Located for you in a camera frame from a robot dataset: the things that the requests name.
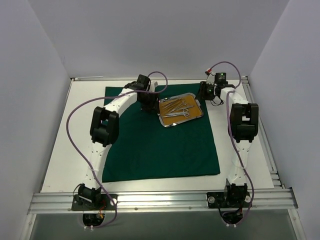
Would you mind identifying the silver forceps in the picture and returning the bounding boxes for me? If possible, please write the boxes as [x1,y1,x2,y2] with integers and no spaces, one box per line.
[162,99,184,109]

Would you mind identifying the silver needle holder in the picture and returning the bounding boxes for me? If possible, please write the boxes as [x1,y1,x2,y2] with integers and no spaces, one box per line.
[171,100,194,112]

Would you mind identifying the metal tray yellow liner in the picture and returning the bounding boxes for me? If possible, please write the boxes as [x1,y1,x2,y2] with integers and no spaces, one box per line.
[158,92,204,128]

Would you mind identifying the aluminium rail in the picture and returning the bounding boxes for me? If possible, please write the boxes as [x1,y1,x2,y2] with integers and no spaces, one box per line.
[28,188,298,214]
[242,76,285,189]
[72,74,248,81]

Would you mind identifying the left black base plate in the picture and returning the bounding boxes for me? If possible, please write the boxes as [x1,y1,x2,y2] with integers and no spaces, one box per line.
[71,193,116,211]

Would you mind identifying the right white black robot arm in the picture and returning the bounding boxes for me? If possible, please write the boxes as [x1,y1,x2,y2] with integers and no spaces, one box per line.
[196,71,259,207]

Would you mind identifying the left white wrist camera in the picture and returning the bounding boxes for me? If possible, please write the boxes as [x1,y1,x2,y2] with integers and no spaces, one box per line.
[148,81,158,92]

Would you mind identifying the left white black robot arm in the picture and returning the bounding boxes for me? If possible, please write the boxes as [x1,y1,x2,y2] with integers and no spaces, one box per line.
[78,74,159,210]

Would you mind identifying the front aluminium rail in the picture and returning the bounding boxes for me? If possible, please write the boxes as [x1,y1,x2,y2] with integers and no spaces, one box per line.
[28,188,298,214]

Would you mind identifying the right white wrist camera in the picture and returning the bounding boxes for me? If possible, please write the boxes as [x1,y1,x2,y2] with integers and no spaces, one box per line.
[205,69,216,85]

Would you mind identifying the silver surgical scissors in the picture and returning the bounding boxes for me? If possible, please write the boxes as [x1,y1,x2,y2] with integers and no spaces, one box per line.
[164,108,190,118]

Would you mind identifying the right aluminium rail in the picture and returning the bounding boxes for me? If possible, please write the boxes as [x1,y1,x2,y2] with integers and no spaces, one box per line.
[242,76,285,189]

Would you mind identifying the back aluminium rail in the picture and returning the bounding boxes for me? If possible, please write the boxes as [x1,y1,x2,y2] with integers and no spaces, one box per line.
[72,74,248,81]

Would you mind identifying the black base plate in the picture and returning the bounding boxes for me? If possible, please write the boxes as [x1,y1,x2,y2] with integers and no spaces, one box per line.
[71,193,116,211]
[206,191,251,209]

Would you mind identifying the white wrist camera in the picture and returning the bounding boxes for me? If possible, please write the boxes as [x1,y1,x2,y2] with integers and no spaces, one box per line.
[205,69,216,85]
[148,81,158,92]

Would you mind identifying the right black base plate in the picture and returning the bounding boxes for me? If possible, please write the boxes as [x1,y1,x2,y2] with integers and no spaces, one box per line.
[206,191,251,209]

